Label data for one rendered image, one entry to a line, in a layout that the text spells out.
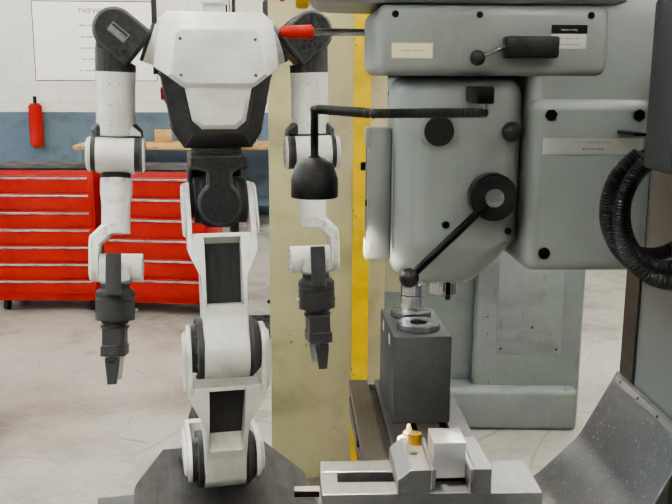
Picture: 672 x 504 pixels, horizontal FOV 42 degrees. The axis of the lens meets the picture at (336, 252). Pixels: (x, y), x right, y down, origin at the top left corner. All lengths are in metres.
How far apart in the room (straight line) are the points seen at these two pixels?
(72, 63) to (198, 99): 8.73
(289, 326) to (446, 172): 1.99
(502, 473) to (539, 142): 0.54
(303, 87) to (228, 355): 0.64
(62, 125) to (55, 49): 0.86
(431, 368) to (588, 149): 0.66
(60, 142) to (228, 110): 8.80
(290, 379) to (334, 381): 0.17
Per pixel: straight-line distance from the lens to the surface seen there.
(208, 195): 2.03
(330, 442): 3.40
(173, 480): 2.44
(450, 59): 1.28
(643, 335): 1.64
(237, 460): 2.21
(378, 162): 1.38
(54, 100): 10.75
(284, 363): 3.28
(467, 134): 1.31
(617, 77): 1.36
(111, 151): 2.02
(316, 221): 2.08
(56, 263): 6.32
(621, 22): 1.36
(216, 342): 1.99
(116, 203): 2.04
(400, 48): 1.27
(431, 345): 1.79
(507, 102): 1.33
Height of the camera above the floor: 1.63
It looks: 11 degrees down
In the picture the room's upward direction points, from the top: straight up
